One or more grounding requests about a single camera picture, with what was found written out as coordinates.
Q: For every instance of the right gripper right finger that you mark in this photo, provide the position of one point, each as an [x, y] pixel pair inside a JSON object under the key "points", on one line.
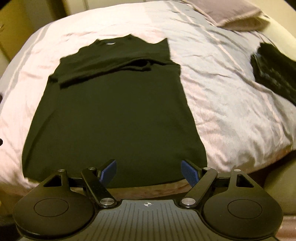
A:
{"points": [[200, 180]]}

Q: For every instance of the mauve velvet pillow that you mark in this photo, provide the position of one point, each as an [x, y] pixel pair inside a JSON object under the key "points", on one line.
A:
{"points": [[231, 15]]}

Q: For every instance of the black long sleeve shirt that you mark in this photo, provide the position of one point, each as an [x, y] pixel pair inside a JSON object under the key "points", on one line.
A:
{"points": [[117, 99]]}

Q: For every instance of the pink grey bed duvet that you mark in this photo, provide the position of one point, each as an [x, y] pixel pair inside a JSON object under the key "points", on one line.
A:
{"points": [[241, 123]]}

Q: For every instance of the cream padded headboard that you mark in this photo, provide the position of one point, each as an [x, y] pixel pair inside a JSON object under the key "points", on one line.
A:
{"points": [[280, 37]]}

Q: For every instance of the stack of dark folded clothes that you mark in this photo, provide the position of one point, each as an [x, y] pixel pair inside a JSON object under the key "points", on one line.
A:
{"points": [[274, 70]]}

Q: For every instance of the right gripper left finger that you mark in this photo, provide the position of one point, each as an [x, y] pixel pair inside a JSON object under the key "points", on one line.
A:
{"points": [[95, 182]]}

